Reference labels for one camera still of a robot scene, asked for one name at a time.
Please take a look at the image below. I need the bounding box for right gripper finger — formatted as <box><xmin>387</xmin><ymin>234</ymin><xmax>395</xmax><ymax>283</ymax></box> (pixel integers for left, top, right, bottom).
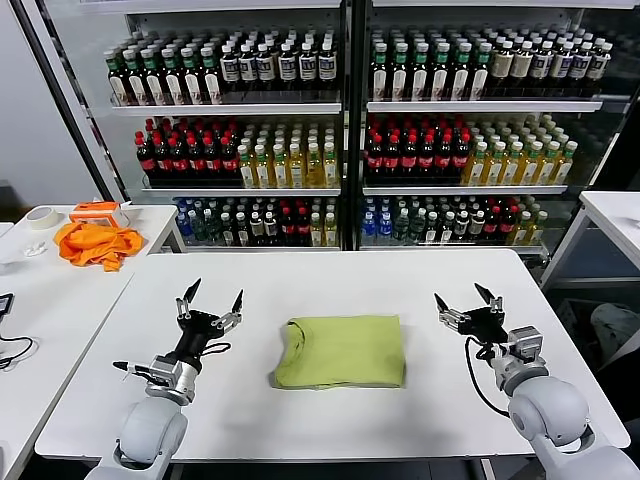
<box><xmin>474</xmin><ymin>282</ymin><xmax>504</xmax><ymax>314</ymax></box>
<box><xmin>433</xmin><ymin>292</ymin><xmax>469</xmax><ymax>332</ymax></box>

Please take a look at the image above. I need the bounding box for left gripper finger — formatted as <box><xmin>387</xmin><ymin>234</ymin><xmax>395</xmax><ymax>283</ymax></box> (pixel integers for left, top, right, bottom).
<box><xmin>174</xmin><ymin>277</ymin><xmax>203</xmax><ymax>322</ymax></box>
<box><xmin>211</xmin><ymin>288</ymin><xmax>245</xmax><ymax>333</ymax></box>

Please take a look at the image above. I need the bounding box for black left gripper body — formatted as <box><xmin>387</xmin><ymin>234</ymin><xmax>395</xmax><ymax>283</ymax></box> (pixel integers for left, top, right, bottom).
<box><xmin>176</xmin><ymin>309</ymin><xmax>228</xmax><ymax>359</ymax></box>

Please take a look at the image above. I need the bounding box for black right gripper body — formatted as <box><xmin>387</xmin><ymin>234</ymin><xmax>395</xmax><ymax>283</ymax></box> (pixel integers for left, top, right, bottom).
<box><xmin>456</xmin><ymin>305</ymin><xmax>509</xmax><ymax>347</ymax></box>

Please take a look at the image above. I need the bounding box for yellow-green t-shirt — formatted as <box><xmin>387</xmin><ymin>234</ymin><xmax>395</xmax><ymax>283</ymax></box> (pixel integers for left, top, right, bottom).
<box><xmin>271</xmin><ymin>313</ymin><xmax>407</xmax><ymax>392</ymax></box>

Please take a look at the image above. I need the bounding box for white side table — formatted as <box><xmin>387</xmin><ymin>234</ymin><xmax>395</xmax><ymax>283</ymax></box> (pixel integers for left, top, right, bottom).
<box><xmin>538</xmin><ymin>189</ymin><xmax>640</xmax><ymax>292</ymax></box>
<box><xmin>0</xmin><ymin>203</ymin><xmax>189</xmax><ymax>260</ymax></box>

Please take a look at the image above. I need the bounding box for crumpled orange cloth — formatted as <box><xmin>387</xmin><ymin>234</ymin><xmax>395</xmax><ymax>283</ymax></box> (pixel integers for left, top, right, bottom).
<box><xmin>53</xmin><ymin>221</ymin><xmax>146</xmax><ymax>273</ymax></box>

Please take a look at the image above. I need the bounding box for grey fabric bundle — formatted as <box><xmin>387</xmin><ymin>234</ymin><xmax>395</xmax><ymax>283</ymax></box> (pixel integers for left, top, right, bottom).
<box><xmin>590</xmin><ymin>303</ymin><xmax>640</xmax><ymax>361</ymax></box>

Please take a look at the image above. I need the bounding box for orange and white box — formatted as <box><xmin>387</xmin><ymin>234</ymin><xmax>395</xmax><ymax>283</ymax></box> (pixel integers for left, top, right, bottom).
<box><xmin>68</xmin><ymin>199</ymin><xmax>134</xmax><ymax>227</ymax></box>

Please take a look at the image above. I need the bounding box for beige masking tape roll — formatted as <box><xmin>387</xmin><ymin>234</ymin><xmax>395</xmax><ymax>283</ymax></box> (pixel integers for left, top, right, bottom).
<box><xmin>27</xmin><ymin>205</ymin><xmax>60</xmax><ymax>231</ymax></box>

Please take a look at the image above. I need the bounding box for white beverage shelf unit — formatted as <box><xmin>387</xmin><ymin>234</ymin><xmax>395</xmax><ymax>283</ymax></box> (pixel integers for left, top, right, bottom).
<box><xmin>352</xmin><ymin>0</ymin><xmax>640</xmax><ymax>256</ymax></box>
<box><xmin>76</xmin><ymin>0</ymin><xmax>354</xmax><ymax>252</ymax></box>

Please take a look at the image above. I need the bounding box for dark tea bottle green cap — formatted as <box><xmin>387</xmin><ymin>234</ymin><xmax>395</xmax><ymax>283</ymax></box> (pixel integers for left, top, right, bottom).
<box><xmin>180</xmin><ymin>46</ymin><xmax>204</xmax><ymax>106</ymax></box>
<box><xmin>161</xmin><ymin>47</ymin><xmax>184</xmax><ymax>106</ymax></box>
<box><xmin>105</xmin><ymin>48</ymin><xmax>128</xmax><ymax>106</ymax></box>
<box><xmin>142</xmin><ymin>47</ymin><xmax>165</xmax><ymax>106</ymax></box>
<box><xmin>471</xmin><ymin>43</ymin><xmax>493</xmax><ymax>102</ymax></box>
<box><xmin>371</xmin><ymin>43</ymin><xmax>390</xmax><ymax>102</ymax></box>
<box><xmin>391</xmin><ymin>43</ymin><xmax>410</xmax><ymax>102</ymax></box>
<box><xmin>200</xmin><ymin>46</ymin><xmax>224</xmax><ymax>106</ymax></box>
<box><xmin>452</xmin><ymin>43</ymin><xmax>473</xmax><ymax>102</ymax></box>
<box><xmin>412</xmin><ymin>43</ymin><xmax>432</xmax><ymax>102</ymax></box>
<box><xmin>432</xmin><ymin>43</ymin><xmax>452</xmax><ymax>102</ymax></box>
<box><xmin>123</xmin><ymin>48</ymin><xmax>146</xmax><ymax>106</ymax></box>

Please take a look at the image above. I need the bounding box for dark bottle beige label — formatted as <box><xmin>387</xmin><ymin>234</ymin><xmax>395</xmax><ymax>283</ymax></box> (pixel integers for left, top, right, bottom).
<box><xmin>510</xmin><ymin>42</ymin><xmax>533</xmax><ymax>90</ymax></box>
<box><xmin>490</xmin><ymin>42</ymin><xmax>510</xmax><ymax>90</ymax></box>

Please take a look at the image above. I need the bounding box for black framed glass door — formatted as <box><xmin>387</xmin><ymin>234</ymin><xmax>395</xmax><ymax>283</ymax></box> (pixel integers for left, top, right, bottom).
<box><xmin>8</xmin><ymin>0</ymin><xmax>128</xmax><ymax>205</ymax></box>

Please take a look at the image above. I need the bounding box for dark bottle white blue label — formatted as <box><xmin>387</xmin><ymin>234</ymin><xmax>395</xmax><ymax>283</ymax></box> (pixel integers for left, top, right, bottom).
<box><xmin>549</xmin><ymin>42</ymin><xmax>572</xmax><ymax>91</ymax></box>
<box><xmin>588</xmin><ymin>43</ymin><xmax>613</xmax><ymax>90</ymax></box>
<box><xmin>298</xmin><ymin>42</ymin><xmax>319</xmax><ymax>92</ymax></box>
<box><xmin>220</xmin><ymin>43</ymin><xmax>241</xmax><ymax>92</ymax></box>
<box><xmin>317</xmin><ymin>42</ymin><xmax>338</xmax><ymax>92</ymax></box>
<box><xmin>238</xmin><ymin>43</ymin><xmax>259</xmax><ymax>92</ymax></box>
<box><xmin>530</xmin><ymin>42</ymin><xmax>552</xmax><ymax>91</ymax></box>
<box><xmin>256</xmin><ymin>43</ymin><xmax>277</xmax><ymax>92</ymax></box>
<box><xmin>569</xmin><ymin>42</ymin><xmax>592</xmax><ymax>91</ymax></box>
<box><xmin>277</xmin><ymin>42</ymin><xmax>299</xmax><ymax>92</ymax></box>

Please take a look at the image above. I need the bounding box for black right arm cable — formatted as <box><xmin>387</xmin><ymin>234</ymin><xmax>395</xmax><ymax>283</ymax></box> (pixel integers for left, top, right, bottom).
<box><xmin>463</xmin><ymin>335</ymin><xmax>511</xmax><ymax>416</ymax></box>

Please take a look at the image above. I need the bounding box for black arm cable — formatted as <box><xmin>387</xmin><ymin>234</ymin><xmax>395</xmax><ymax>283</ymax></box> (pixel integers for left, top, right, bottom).
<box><xmin>112</xmin><ymin>342</ymin><xmax>232</xmax><ymax>384</ymax></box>
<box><xmin>463</xmin><ymin>335</ymin><xmax>511</xmax><ymax>416</ymax></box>

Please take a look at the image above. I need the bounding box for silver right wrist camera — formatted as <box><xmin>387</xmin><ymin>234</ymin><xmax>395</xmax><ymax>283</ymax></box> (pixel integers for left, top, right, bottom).
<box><xmin>507</xmin><ymin>327</ymin><xmax>546</xmax><ymax>366</ymax></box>

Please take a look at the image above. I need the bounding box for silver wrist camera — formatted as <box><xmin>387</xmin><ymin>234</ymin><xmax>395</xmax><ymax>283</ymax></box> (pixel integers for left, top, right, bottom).
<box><xmin>144</xmin><ymin>354</ymin><xmax>185</xmax><ymax>392</ymax></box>
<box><xmin>507</xmin><ymin>327</ymin><xmax>546</xmax><ymax>366</ymax></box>

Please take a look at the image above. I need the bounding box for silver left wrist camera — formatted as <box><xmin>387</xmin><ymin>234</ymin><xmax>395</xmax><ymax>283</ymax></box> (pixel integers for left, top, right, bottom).
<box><xmin>144</xmin><ymin>354</ymin><xmax>185</xmax><ymax>392</ymax></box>

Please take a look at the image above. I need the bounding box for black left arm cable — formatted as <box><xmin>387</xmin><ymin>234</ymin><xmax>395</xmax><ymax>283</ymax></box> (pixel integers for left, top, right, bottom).
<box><xmin>112</xmin><ymin>342</ymin><xmax>232</xmax><ymax>384</ymax></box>

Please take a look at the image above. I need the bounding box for thin black table cable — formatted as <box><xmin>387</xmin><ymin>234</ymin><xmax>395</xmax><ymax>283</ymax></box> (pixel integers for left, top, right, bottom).
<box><xmin>0</xmin><ymin>335</ymin><xmax>42</xmax><ymax>371</ymax></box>

